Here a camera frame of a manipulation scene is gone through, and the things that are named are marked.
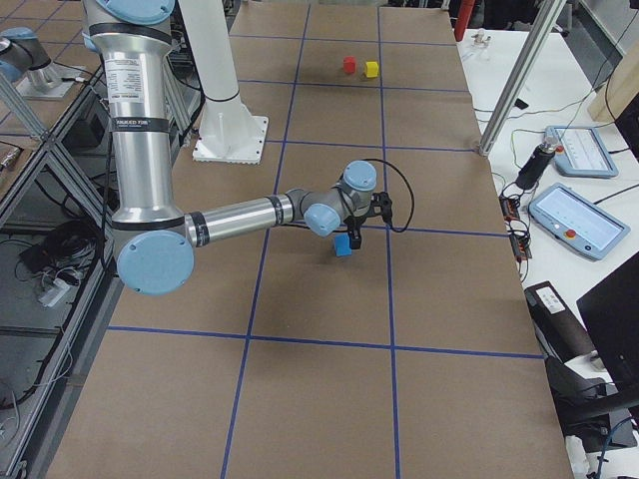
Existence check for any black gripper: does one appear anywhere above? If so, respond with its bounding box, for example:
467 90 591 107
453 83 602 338
347 203 375 249

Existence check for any blue cube block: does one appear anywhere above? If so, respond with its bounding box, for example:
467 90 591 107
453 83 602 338
333 234 352 257

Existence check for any red cube block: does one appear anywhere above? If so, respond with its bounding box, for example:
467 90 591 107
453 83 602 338
342 56 357 75

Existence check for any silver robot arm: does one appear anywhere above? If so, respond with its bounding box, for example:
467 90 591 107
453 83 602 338
1 27 75 100
83 1 379 295

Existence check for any yellow cube block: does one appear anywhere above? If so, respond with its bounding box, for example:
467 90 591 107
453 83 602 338
363 61 379 79

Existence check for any black water bottle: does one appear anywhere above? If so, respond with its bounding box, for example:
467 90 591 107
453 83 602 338
515 137 558 191

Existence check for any near teach pendant tablet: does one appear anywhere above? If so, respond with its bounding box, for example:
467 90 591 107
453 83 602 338
528 183 631 260

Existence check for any teach pendant tablet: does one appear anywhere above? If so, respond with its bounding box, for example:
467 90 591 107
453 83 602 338
545 126 619 179
528 183 631 260

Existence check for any far teach pendant tablet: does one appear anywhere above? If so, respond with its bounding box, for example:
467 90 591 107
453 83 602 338
545 126 619 179

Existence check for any black computer monitor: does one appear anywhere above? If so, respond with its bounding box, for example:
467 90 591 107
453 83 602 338
577 261 638 387

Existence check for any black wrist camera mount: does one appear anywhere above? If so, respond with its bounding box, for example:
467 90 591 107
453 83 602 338
370 192 392 226

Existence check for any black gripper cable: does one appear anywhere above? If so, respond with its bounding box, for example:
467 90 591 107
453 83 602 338
359 159 416 234

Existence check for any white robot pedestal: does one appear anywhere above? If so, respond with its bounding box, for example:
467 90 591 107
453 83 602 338
179 1 269 165

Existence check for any aluminium frame post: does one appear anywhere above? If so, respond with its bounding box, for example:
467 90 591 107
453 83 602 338
478 0 566 157

